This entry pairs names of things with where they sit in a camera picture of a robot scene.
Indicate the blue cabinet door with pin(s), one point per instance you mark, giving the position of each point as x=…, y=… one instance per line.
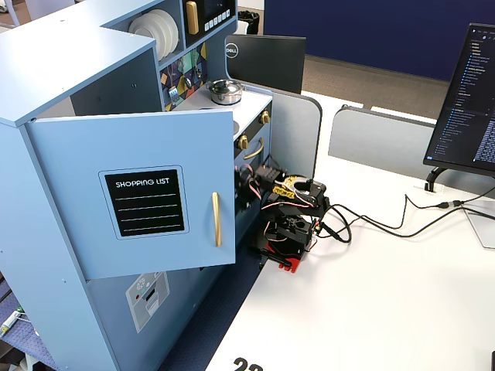
x=77, y=154

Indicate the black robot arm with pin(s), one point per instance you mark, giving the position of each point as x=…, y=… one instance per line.
x=294, y=228

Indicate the blue toy kitchen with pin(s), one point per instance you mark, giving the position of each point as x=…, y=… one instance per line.
x=58, y=58

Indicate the metal ladle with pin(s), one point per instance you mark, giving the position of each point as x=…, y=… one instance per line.
x=188, y=82

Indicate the dark blue partition panel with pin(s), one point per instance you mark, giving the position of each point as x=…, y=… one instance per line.
x=367, y=27

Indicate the black trash bin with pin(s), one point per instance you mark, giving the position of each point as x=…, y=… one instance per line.
x=249, y=21

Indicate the black toy microwave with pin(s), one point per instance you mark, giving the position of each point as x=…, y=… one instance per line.
x=216, y=11

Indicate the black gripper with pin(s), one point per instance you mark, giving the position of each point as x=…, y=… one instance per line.
x=244, y=178

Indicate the black Dell monitor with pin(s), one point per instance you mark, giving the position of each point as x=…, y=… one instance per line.
x=267, y=62

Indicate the stainless steel pot with lid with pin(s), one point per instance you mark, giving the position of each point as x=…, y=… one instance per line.
x=224, y=90

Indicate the monitor showing code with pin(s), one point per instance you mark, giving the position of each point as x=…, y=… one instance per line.
x=468, y=96

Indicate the metal slotted spatula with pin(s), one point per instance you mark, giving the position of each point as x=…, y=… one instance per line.
x=173, y=94

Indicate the gold stove knob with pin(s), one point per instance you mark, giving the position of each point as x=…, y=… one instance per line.
x=243, y=142
x=265, y=117

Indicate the white toy plate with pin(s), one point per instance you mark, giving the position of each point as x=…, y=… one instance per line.
x=169, y=35
x=147, y=33
x=175, y=29

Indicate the red table clamp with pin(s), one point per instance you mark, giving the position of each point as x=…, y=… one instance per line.
x=292, y=264

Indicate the gray monitor base plate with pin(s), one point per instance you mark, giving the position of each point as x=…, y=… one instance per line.
x=481, y=232

